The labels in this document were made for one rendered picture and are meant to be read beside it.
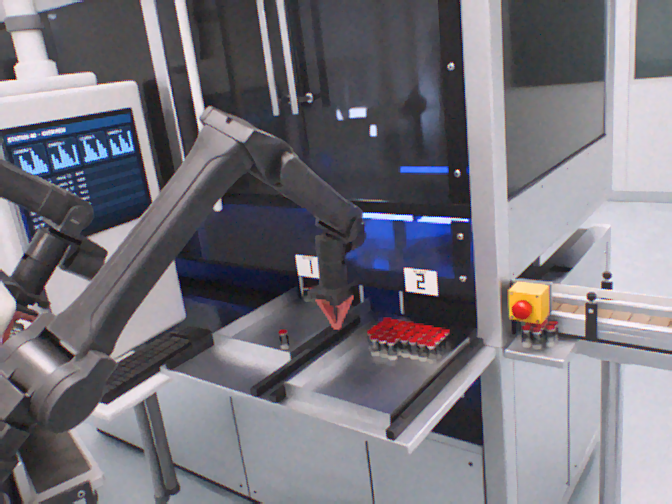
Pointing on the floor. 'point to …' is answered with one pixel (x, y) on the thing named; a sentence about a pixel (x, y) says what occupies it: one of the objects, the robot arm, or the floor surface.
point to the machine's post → (490, 237)
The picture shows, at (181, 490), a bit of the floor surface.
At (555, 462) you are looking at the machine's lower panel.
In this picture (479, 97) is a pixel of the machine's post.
